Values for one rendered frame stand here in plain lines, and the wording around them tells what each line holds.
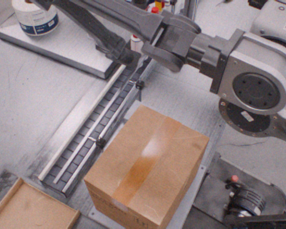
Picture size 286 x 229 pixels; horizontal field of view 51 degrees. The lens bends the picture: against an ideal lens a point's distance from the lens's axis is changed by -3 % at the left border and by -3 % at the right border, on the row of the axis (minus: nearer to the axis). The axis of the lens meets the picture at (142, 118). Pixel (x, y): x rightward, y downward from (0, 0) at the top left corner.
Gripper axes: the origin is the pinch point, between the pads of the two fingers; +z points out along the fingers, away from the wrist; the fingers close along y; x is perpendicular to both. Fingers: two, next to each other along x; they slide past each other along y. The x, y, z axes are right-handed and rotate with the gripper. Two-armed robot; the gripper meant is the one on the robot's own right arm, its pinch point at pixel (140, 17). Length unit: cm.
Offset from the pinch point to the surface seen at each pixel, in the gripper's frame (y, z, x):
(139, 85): 32.3, 5.0, 16.6
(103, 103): 41.2, 13.5, 4.4
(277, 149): -34, 103, 91
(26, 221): 94, 18, 5
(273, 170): -16, 102, 93
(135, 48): 17.5, 1.3, 7.0
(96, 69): 26.1, 13.7, -8.8
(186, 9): -3.9, -8.6, 20.0
